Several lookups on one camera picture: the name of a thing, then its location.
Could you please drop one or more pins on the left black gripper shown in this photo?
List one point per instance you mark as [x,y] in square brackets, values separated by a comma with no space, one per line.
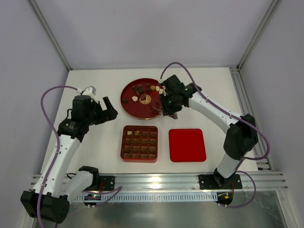
[102,113]

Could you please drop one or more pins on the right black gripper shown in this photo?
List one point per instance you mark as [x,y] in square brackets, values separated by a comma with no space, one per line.
[167,109]

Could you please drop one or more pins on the metal tongs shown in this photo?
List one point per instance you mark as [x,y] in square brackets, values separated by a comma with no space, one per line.
[160,111]

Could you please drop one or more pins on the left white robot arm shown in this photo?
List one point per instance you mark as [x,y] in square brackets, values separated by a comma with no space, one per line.
[50,199]

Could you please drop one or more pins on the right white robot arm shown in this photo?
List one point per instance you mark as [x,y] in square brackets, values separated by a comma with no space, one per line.
[241,135]

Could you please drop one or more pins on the red chocolate box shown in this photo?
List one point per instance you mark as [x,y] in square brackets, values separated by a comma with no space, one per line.
[140,148]

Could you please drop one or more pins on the round red plate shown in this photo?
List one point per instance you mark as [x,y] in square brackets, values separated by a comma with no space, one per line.
[141,109]

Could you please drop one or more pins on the red box lid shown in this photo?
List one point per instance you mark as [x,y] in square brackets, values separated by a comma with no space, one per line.
[187,145]

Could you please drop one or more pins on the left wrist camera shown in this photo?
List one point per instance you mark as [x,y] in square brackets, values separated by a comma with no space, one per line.
[90,91]

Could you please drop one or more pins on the left black mount plate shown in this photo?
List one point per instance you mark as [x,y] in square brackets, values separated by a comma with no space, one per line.
[107,183]

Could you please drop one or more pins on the black mount plate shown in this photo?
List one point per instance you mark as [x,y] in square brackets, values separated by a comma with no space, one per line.
[107,183]
[207,182]

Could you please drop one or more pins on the right black mount plate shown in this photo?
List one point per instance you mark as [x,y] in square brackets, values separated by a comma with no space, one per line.
[207,182]

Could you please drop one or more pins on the aluminium rail frame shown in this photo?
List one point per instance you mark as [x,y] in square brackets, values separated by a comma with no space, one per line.
[177,187]

